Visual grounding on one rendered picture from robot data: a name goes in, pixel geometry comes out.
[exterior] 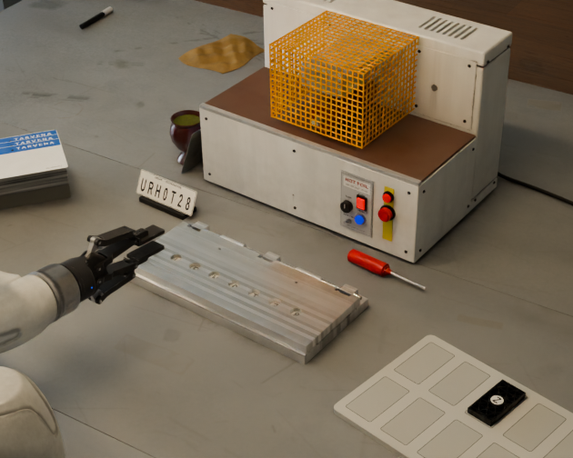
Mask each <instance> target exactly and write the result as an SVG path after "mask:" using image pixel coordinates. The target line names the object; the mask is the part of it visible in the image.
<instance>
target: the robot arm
mask: <svg viewBox="0 0 573 458"><path fill-rule="evenodd" d="M164 233H165V229H162V228H160V227H158V226H156V225H153V224H152V225H150V226H148V227H147V228H145V229H144V228H140V229H138V230H134V229H131V228H129V227H127V226H125V225H124V226H122V227H119V228H116V229H114V230H111V231H109V232H106V233H103V234H100V235H89V236H87V241H88V242H90V244H89V246H88V249H87V250H86V251H84V252H83V253H82V254H81V255H80V256H78V257H75V258H70V259H68V260H66V261H64V262H62V263H60V264H49V265H47V266H45V267H43V268H41V269H39V270H37V271H35V272H32V273H30V274H28V275H26V276H23V277H21V276H20V275H18V274H9V273H5V272H2V271H0V353H4V352H7V351H9V350H12V349H14V348H16V347H17V346H20V345H22V344H24V343H26V342H28V341H30V340H31V339H33V338H35V337H36V336H38V335H39V334H40V333H41V332H43V331H44V329H45V328H46V327H47V326H48V325H49V324H51V323H53V322H55V321H57V320H58V319H60V318H61V317H63V316H65V315H67V314H69V313H71V312H73V311H74V310H75V309H76V308H77V307H78V305H79V303H81V302H83V301H84V300H85V299H87V298H88V299H89V300H90V301H92V302H94V303H96V304H101V303H102V302H103V301H104V300H105V299H106V298H107V296H108V295H110V294H111V293H113V292H114V291H116V290H117V289H119V288H120V287H122V286H123V285H125V284H127V283H128V282H130V281H131V280H133V279H134V278H135V277H136V273H135V269H136V268H137V267H138V266H139V265H140V264H142V263H144V262H146V261H147V260H148V258H149V257H150V256H152V255H154V254H157V253H159V252H161V251H162V250H164V249H165V246H164V245H162V244H160V243H157V242H155V241H151V240H153V239H155V238H157V237H158V236H160V235H162V234H164ZM149 241H151V242H149ZM147 242H149V243H147ZM133 245H137V246H141V245H142V246H141V247H139V248H137V249H135V250H134V251H132V252H130V253H128V254H127V255H126V257H127V258H129V259H127V258H126V259H124V260H122V261H119V262H116V263H113V264H111V263H112V262H113V259H115V258H116V257H118V256H119V255H120V254H121V253H123V252H124V251H126V250H127V249H129V248H130V247H132V246H133ZM103 246H106V248H104V249H103V250H97V249H99V248H100V249H102V248H103ZM96 250H97V251H96ZM124 258H125V257H124ZM0 458H65V448H64V444H63V440H62V436H61V433H60V430H59V426H58V423H57V420H56V418H55V415H54V412H53V410H52V408H51V406H50V404H49V402H48V401H47V400H46V398H45V396H44V395H43V393H42V392H41V391H40V389H39V388H38V387H37V386H36V384H35V383H34V382H33V381H32V380H31V379H30V378H29V377H28V376H26V375H25V374H24V373H21V372H19V371H17V370H16V369H12V368H7V367H3V366H0Z"/></svg>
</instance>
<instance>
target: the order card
mask: <svg viewBox="0 0 573 458"><path fill-rule="evenodd" d="M136 193H137V194H141V195H142V196H145V197H147V198H149V199H152V200H154V201H156V202H159V203H160V204H164V205H166V206H169V207H171V208H173V209H176V210H177V211H179V212H182V213H184V214H188V215H190V216H192V214H193V210H194V206H195V202H196V195H197V191H194V190H192V189H190V188H187V187H185V186H183V185H181V184H177V183H174V182H172V181H170V180H167V179H165V178H163V177H161V176H158V175H156V174H152V173H150V172H148V171H146V170H143V169H141V172H140V176H139V180H138V185H137V188H136Z"/></svg>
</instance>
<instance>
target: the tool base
mask: <svg viewBox="0 0 573 458"><path fill-rule="evenodd" d="M187 223H188V224H190V228H192V229H195V230H197V231H198V232H200V231H201V230H205V231H207V232H209V233H211V234H214V235H217V236H219V237H220V236H221V235H219V234H216V233H213V232H211V231H209V225H207V224H203V223H201V222H199V221H197V222H196V223H195V224H191V223H189V222H187ZM244 247H245V248H246V249H248V250H251V251H253V252H255V253H258V254H261V258H262V259H264V260H266V261H269V262H270V263H272V262H273V261H277V262H279V263H281V264H284V265H286V266H289V267H291V268H293V269H296V268H295V267H294V266H291V265H289V264H285V263H283V262H281V258H280V255H277V254H274V253H271V252H267V253H266V254H262V253H260V252H258V251H256V250H253V249H251V248H249V247H247V246H244ZM321 281H323V282H325V283H327V284H331V285H333V286H335V287H337V291H338V292H340V293H342V294H345V295H347V296H350V295H351V294H354V295H356V296H358V297H360V305H359V306H358V307H357V308H356V309H355V310H354V311H353V312H352V313H351V314H350V315H348V316H347V317H346V318H345V319H344V320H343V321H342V322H341V323H340V324H338V325H337V326H336V327H335V328H334V329H333V330H332V331H331V332H330V333H329V334H327V335H326V336H325V337H324V338H323V339H322V340H321V341H320V342H319V343H318V344H316V345H315V346H314V347H313V348H312V349H311V350H310V351H309V352H308V353H303V352H301V351H298V350H297V349H295V348H293V347H291V346H289V345H287V344H285V343H281V342H279V341H278V340H276V339H274V338H272V337H270V336H268V335H266V334H262V333H260V332H259V331H257V330H255V329H253V328H251V327H249V326H246V325H244V324H242V323H240V322H238V321H236V320H234V319H232V318H229V317H227V316H225V315H223V314H221V313H219V312H217V311H214V310H212V309H210V308H208V307H206V306H204V305H202V304H200V303H197V302H195V301H193V300H191V299H189V298H187V297H185V296H183V295H182V294H178V293H176V292H174V291H172V290H170V289H168V288H166V287H164V286H162V285H160V284H157V283H155V282H153V281H151V280H149V279H147V278H145V277H143V276H141V275H139V274H136V277H135V278H134V279H133V280H131V281H130V282H132V283H134V284H137V285H139V286H141V287H143V288H145V289H147V290H149V291H151V292H153V293H155V294H158V295H160V296H162V297H164V298H166V299H167V300H170V301H172V302H174V303H176V304H179V305H181V306H183V307H185V308H186V309H188V310H190V311H193V312H195V313H197V314H200V315H202V316H204V317H205V318H207V319H209V320H211V321H213V322H216V323H218V324H221V325H223V326H224V327H226V328H228V329H230V330H232V331H234V332H236V333H239V334H242V335H244V336H245V337H247V338H249V339H251V340H253V341H255V342H257V343H260V344H263V345H264V346H266V347H268V348H270V349H272V350H274V351H276V352H278V353H281V354H283V355H285V356H287V357H289V358H291V359H293V360H295V361H297V362H299V363H301V364H306V363H307V362H308V361H310V360H311V359H312V358H313V357H314V356H315V355H316V354H317V353H318V352H319V351H320V350H322V349H323V348H324V347H325V346H326V345H327V344H328V343H329V342H330V341H331V340H332V339H333V338H335V337H336V336H337V335H338V334H339V333H340V332H341V331H342V330H343V329H344V328H345V327H347V326H348V325H349V324H350V323H351V322H352V321H353V320H354V319H355V318H356V317H357V316H358V315H360V314H361V313H362V312H363V311H364V310H365V309H366V308H367V303H368V299H367V298H366V297H364V296H361V295H359V294H358V289H357V288H355V287H352V286H350V285H348V284H344V285H343V286H342V287H340V286H338V285H335V284H332V283H330V282H328V281H326V280H323V279H322V280H321Z"/></svg>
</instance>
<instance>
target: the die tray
mask: <svg viewBox="0 0 573 458"><path fill-rule="evenodd" d="M502 379H503V380H504V381H506V382H508V383H510V384H512V385H514V386H516V387H517V388H518V389H520V390H522V391H523V392H525V393H526V396H525V398H524V399H523V400H522V401H521V402H520V403H518V404H517V405H516V406H515V407H514V408H512V409H511V410H510V411H509V412H508V413H506V414H505V415H504V416H503V417H502V418H500V419H499V420H498V421H497V422H496V423H494V424H493V425H492V426H491V427H490V426H489V425H487V424H485V423H483V422H481V421H480V420H479V419H477V418H476V417H474V416H473V415H471V414H469V413H468V412H467V408H468V407H469V406H470V405H471V404H472V403H474V402H475V401H476V400H477V399H479V398H480V397H481V396H482V395H484V394H485V393H486V392H487V391H489V390H490V389H491V388H492V387H493V386H495V385H496V384H497V383H499V382H500V381H501V380H502ZM334 413H335V415H337V416H338V417H340V418H342V419H343V420H345V421H346V422H348V423H350V424H351V425H353V426H354V427H356V428H357V429H358V430H359V431H361V432H362V433H364V434H366V435H368V436H369V437H371V438H372V439H374V440H375V441H377V442H378V443H380V444H382V445H383V446H385V447H386V448H388V450H390V451H391V452H393V453H395V454H397V455H398V456H400V457H401V458H573V413H571V412H570V411H568V410H566V409H564V408H563V407H561V406H559V405H557V404H555V403H553V402H551V401H550V400H549V399H547V398H545V397H543V396H541V395H540V394H538V393H535V392H534V391H532V390H530V389H528V388H527V387H526V386H524V385H522V384H520V383H518V382H516V381H514V380H512V379H511V378H509V377H507V376H505V375H504V374H502V373H500V372H498V371H497V370H495V369H493V368H491V367H490V366H488V365H486V364H484V363H482V362H480V361H479V360H477V359H476V358H474V357H472V356H470V355H468V354H467V353H464V352H462V351H461V350H459V349H457V348H456V347H454V346H453V345H451V344H449V343H447V342H445V341H443V340H441V339H439V338H438V337H436V336H435V335H427V336H426V337H424V338H423V339H422V340H420V341H419V342H418V343H416V344H415V345H413V346H412V347H411V348H409V349H408V350H407V351H405V352H404V353H403V354H401V355H400V356H399V357H398V358H397V359H395V360H394V361H393V362H391V363H390V364H388V365H387V366H386V367H384V368H383V369H382V370H380V371H379V372H378V373H376V374H375V375H373V376H372V377H371V378H369V379H368V380H367V381H365V382H364V383H362V384H361V385H359V386H358V388H356V389H355V390H354V391H352V392H351V393H349V394H348V395H347V396H345V397H344V398H343V399H341V400H340V401H339V402H337V403H336V404H335V405H334Z"/></svg>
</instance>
